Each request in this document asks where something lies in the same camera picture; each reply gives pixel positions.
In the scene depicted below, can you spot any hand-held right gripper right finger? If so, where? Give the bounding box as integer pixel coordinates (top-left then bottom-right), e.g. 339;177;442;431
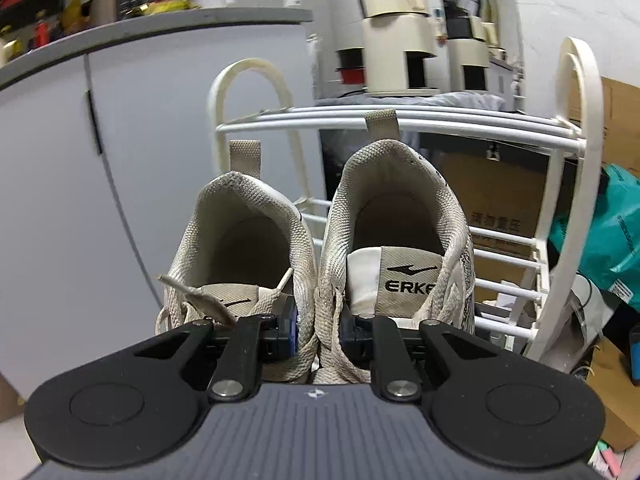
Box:
340;304;502;402

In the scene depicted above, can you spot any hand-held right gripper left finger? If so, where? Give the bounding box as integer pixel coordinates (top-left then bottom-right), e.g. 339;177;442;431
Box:
134;299;300;402

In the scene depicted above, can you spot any beige printed lace-up sneaker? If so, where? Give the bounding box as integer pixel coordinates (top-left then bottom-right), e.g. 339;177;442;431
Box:
315;109;476;386
156;140;321;383

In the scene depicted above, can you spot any white shoe rack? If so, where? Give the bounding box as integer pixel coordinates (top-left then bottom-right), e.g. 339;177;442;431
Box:
207;36;607;376

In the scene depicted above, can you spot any printed cardboard box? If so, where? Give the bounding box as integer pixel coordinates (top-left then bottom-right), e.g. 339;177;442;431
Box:
440;150;558;273

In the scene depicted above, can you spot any white cabinet with brown plinth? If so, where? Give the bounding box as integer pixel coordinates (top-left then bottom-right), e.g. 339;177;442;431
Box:
0;7;316;411

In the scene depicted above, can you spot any black and red spool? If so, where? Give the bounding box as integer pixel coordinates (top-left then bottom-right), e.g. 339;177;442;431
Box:
334;47;368;86

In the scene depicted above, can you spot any brown paper bag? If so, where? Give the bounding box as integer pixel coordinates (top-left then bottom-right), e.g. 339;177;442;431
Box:
582;332;640;453

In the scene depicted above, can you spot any teal plastic bag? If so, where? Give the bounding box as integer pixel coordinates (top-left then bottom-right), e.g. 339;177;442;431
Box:
547;162;640;313

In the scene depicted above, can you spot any colourful paper stack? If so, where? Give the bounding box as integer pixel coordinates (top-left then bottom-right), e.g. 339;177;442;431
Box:
587;437;633;478

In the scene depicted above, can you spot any beige coffee maker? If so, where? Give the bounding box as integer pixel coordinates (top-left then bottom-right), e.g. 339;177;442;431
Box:
355;0;441;98
445;10;496;93

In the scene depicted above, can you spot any yellow packet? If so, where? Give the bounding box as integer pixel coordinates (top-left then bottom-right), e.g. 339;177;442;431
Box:
132;0;201;16

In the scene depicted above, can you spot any plain cardboard box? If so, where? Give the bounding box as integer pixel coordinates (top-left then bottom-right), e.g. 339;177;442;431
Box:
565;76;640;181

